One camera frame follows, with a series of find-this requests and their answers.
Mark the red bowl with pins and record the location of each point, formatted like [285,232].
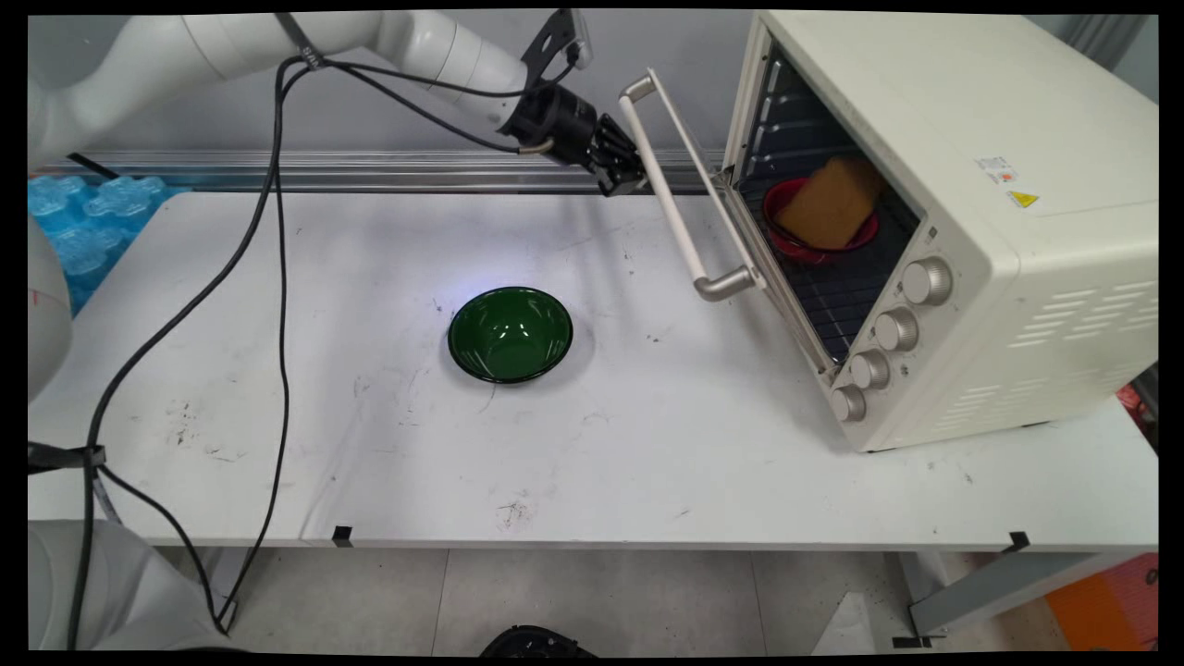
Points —
[800,248]

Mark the brown bread slice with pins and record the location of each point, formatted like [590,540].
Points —
[832,203]

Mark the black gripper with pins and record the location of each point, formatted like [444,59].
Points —
[560,125]

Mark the red bag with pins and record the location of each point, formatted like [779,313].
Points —
[1136,412]

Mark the grey table leg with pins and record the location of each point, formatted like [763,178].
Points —
[227,592]
[999,587]

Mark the orange box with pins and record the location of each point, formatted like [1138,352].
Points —
[1105,606]

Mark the black object on floor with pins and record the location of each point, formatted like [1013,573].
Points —
[536,643]

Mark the green enamel bowl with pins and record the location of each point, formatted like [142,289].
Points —
[511,335]

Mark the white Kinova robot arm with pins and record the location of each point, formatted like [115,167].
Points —
[231,46]

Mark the yellow warning sticker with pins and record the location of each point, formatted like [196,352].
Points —
[1022,199]

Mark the large silver oven knob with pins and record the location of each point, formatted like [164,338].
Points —
[927,281]

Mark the cream toaster oven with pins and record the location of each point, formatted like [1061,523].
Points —
[1036,277]

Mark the white label sticker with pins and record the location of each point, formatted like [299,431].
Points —
[995,169]

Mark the aluminium rail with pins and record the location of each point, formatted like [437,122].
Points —
[388,171]

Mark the black tape marker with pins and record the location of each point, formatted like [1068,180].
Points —
[1018,542]
[342,536]

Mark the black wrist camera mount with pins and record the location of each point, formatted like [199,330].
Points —
[555,46]

